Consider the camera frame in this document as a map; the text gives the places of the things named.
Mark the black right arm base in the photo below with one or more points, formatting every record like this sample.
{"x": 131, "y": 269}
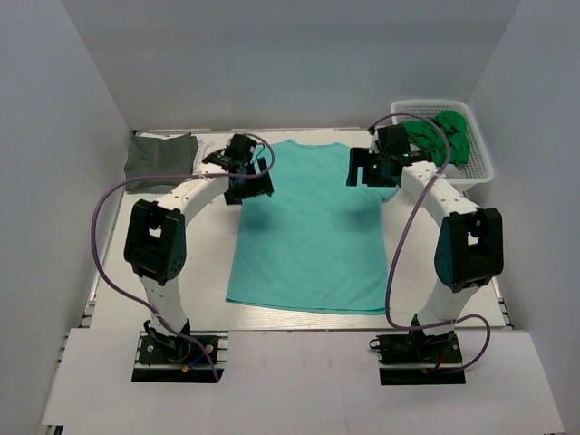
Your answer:
{"x": 413, "y": 359}

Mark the white plastic basket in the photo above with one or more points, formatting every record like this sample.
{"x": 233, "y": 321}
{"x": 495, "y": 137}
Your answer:
{"x": 479, "y": 169}

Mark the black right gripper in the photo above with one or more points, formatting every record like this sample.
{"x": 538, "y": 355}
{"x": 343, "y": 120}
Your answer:
{"x": 367, "y": 168}

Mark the crumpled green t-shirt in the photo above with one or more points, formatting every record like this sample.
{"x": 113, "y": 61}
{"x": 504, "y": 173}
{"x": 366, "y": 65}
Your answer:
{"x": 445, "y": 138}

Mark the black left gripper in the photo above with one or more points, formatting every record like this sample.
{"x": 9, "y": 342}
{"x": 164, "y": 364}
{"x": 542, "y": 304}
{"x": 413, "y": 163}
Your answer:
{"x": 249, "y": 184}

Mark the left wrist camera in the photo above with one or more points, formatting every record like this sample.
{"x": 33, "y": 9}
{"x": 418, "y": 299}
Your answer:
{"x": 237, "y": 153}

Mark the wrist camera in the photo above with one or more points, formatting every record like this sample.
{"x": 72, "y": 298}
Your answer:
{"x": 390, "y": 140}
{"x": 237, "y": 153}

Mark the teal t-shirt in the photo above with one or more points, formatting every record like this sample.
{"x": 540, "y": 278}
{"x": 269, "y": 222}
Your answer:
{"x": 316, "y": 245}

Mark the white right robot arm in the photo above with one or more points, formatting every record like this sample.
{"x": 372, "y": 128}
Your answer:
{"x": 469, "y": 250}

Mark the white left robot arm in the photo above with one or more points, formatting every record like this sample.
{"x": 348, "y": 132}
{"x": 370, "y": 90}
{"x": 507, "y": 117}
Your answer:
{"x": 156, "y": 245}

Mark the folded dark olive t-shirt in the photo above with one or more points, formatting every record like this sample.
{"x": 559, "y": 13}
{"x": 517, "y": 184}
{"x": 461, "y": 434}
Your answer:
{"x": 161, "y": 156}

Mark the crumpled grey t-shirt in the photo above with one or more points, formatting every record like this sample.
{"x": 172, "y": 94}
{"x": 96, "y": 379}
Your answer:
{"x": 454, "y": 173}

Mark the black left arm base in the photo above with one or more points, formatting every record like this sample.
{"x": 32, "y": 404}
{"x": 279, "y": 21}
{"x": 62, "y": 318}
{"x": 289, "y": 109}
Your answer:
{"x": 154, "y": 364}

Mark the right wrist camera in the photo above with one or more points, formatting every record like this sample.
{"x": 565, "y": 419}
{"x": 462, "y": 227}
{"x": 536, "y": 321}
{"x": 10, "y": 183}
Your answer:
{"x": 390, "y": 140}

